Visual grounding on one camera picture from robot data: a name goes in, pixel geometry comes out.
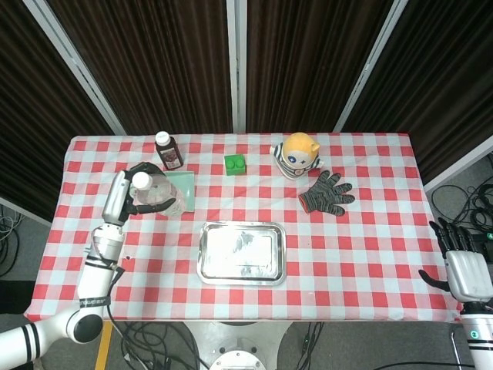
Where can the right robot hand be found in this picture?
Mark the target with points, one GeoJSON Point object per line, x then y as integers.
{"type": "Point", "coordinates": [468, 273]}

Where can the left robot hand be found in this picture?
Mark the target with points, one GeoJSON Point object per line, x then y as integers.
{"type": "Point", "coordinates": [115, 196]}

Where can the clear plastic water bottle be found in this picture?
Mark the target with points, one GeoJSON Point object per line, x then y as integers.
{"type": "Point", "coordinates": [159, 194]}

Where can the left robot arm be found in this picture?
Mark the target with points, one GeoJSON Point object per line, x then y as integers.
{"type": "Point", "coordinates": [94, 285]}

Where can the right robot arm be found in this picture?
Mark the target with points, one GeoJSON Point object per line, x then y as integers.
{"type": "Point", "coordinates": [479, 335]}

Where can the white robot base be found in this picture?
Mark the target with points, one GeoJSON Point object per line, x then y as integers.
{"type": "Point", "coordinates": [235, 343]}

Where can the dark red juice bottle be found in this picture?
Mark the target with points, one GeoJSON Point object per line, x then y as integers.
{"type": "Point", "coordinates": [169, 154]}

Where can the stainless steel tray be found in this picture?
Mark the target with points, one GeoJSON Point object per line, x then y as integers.
{"type": "Point", "coordinates": [242, 254]}

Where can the black box green light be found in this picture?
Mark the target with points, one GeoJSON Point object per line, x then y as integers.
{"type": "Point", "coordinates": [486, 241]}

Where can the mint green plastic scoop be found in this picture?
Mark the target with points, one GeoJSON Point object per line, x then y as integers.
{"type": "Point", "coordinates": [187, 189]}

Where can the dark brown partition panel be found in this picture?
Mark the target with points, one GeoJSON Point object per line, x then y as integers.
{"type": "Point", "coordinates": [443, 77]}
{"type": "Point", "coordinates": [304, 65]}
{"type": "Point", "coordinates": [161, 65]}
{"type": "Point", "coordinates": [31, 115]}

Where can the red white checkered tablecloth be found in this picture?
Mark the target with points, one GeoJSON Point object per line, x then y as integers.
{"type": "Point", "coordinates": [346, 262]}

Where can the green toy building block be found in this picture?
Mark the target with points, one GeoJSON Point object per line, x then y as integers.
{"type": "Point", "coordinates": [235, 165]}

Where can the grey knitted work glove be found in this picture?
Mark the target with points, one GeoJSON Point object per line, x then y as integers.
{"type": "Point", "coordinates": [325, 196]}

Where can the yellow plush toy striped shirt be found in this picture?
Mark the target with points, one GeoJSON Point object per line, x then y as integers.
{"type": "Point", "coordinates": [296, 158]}

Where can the grey metal partition post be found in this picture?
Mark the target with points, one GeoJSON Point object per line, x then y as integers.
{"type": "Point", "coordinates": [236, 65]}
{"type": "Point", "coordinates": [369, 65]}
{"type": "Point", "coordinates": [77, 65]}

